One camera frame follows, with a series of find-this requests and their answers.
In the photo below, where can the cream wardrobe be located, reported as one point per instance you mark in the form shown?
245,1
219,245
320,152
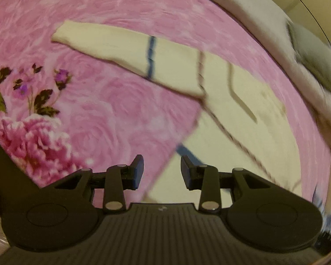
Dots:
314,2

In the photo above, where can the grey pillow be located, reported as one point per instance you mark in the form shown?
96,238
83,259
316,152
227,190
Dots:
314,55

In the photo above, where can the pink floral blanket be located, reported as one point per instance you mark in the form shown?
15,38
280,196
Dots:
127,102

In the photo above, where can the cream striped sweater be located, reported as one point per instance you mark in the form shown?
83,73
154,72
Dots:
251,116

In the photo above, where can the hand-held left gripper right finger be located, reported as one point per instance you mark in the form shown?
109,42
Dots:
185,171

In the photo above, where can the striped folded quilt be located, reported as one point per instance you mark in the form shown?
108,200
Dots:
264,13

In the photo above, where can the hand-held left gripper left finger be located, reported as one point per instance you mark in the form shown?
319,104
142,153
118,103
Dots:
139,171

